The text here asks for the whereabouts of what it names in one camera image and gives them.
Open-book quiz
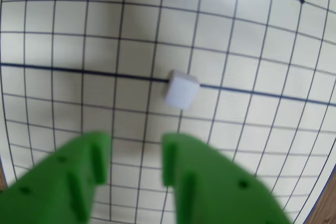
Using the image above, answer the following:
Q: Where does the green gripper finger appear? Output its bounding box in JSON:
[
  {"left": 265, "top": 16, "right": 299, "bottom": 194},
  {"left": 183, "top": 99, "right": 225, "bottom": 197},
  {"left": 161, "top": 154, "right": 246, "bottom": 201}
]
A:
[
  {"left": 160, "top": 132, "right": 293, "bottom": 224},
  {"left": 0, "top": 131, "right": 112, "bottom": 224}
]

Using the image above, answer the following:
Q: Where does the cream Go board dark frame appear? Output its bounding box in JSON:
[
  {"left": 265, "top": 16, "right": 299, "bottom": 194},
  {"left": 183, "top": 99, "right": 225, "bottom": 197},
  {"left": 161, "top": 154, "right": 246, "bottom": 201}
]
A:
[{"left": 0, "top": 0, "right": 336, "bottom": 224}]

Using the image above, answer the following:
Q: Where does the white cube stone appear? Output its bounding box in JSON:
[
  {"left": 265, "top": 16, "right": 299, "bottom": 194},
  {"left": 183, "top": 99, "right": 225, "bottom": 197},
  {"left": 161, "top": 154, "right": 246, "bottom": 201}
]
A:
[{"left": 163, "top": 69, "right": 201, "bottom": 111}]

